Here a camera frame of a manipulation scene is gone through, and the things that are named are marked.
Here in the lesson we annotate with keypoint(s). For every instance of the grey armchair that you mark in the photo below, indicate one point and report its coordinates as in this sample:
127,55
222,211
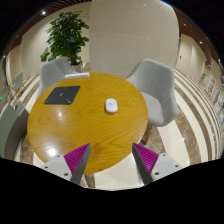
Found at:
52,72
155,81

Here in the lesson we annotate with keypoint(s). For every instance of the white book on table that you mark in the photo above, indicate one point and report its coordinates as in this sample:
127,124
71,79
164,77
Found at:
77,75

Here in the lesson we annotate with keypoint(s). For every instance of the grey armchair back left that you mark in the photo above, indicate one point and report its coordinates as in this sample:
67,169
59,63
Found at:
52,72

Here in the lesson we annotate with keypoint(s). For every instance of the white computer mouse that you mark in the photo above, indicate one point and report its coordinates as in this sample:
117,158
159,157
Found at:
111,105

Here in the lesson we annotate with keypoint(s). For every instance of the black mouse pad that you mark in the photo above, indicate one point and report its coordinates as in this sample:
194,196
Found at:
62,95

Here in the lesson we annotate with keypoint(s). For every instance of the green potted plant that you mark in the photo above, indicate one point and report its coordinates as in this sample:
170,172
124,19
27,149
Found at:
66,38

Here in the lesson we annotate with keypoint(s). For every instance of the distant grey chair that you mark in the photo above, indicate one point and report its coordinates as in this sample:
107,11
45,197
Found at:
18,82

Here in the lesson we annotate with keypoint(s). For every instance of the grey armchair right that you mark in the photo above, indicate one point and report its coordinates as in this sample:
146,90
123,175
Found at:
155,81

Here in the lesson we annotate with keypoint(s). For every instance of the grey armchair left edge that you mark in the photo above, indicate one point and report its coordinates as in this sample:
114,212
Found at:
13,126

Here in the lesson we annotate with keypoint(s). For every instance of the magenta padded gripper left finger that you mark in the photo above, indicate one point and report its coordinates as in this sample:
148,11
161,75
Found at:
71,166

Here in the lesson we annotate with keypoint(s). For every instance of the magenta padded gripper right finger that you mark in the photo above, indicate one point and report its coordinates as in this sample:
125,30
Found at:
153,166

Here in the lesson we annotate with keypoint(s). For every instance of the round wooden table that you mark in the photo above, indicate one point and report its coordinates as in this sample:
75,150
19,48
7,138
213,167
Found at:
59,129

